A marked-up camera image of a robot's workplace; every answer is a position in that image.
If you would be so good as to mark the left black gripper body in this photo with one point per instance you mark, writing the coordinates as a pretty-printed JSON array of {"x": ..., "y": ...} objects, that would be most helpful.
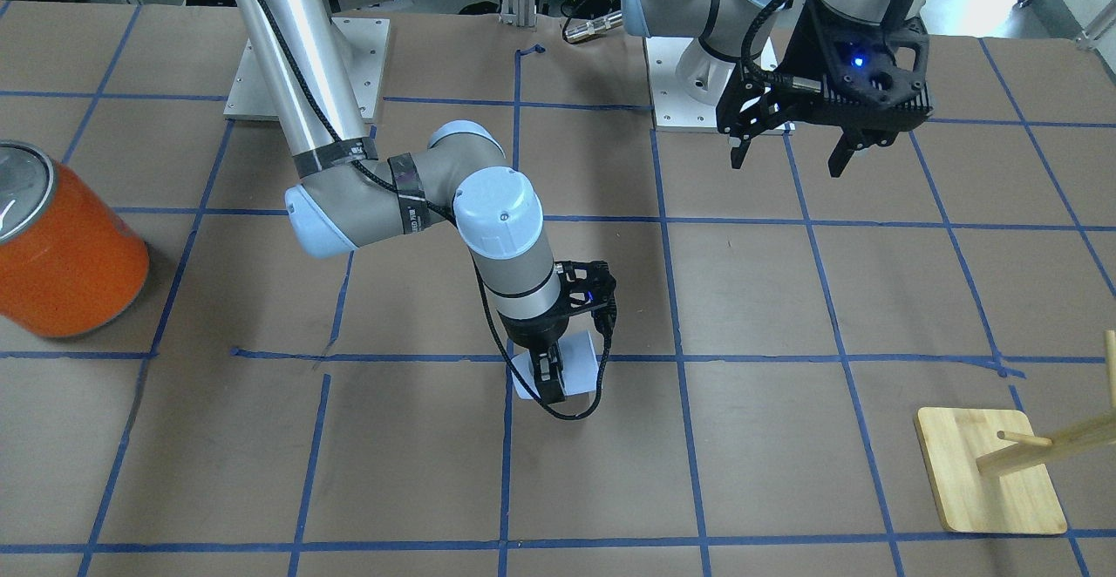
[{"x": 818, "y": 50}]

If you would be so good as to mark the orange can silver lid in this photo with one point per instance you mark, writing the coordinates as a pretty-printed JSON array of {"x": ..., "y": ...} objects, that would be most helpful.
[{"x": 69, "y": 264}]

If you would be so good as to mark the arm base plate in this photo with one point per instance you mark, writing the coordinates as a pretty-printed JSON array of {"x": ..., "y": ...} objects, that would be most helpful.
[
  {"x": 686, "y": 83},
  {"x": 363, "y": 45}
]

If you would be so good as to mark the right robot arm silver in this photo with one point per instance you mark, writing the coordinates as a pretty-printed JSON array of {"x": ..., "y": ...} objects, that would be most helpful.
[{"x": 348, "y": 197}]

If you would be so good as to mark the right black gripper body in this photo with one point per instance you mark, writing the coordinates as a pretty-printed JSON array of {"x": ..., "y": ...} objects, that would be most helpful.
[{"x": 535, "y": 331}]

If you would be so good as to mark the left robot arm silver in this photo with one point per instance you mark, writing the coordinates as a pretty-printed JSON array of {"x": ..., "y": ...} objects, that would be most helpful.
[{"x": 753, "y": 34}]

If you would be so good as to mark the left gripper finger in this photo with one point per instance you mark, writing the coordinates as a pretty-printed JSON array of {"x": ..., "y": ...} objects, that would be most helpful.
[
  {"x": 746, "y": 108},
  {"x": 853, "y": 142}
]

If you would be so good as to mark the light blue cup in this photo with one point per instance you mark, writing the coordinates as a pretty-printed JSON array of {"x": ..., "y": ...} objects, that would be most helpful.
[{"x": 580, "y": 366}]

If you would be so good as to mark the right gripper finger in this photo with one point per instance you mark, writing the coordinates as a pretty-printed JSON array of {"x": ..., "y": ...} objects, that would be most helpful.
[{"x": 547, "y": 367}]

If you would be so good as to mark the wooden mug tree stand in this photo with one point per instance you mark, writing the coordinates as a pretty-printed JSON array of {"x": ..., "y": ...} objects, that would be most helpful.
[{"x": 1035, "y": 465}]

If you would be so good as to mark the metal cable connector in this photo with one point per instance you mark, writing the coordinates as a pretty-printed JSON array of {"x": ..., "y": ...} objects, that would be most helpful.
[{"x": 593, "y": 28}]

